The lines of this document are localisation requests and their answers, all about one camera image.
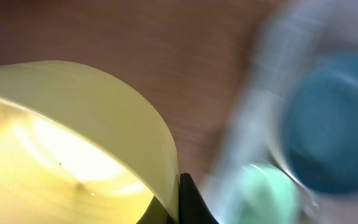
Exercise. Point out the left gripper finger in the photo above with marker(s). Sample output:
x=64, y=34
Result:
x=192, y=207

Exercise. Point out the mint green cup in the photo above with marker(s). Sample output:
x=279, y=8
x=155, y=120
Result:
x=263, y=194

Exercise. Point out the yellow small bowl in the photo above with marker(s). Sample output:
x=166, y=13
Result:
x=77, y=145

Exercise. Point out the blue plate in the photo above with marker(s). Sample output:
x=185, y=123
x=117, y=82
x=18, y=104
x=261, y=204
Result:
x=319, y=133

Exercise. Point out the clear plastic storage container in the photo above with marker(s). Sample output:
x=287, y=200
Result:
x=293, y=39

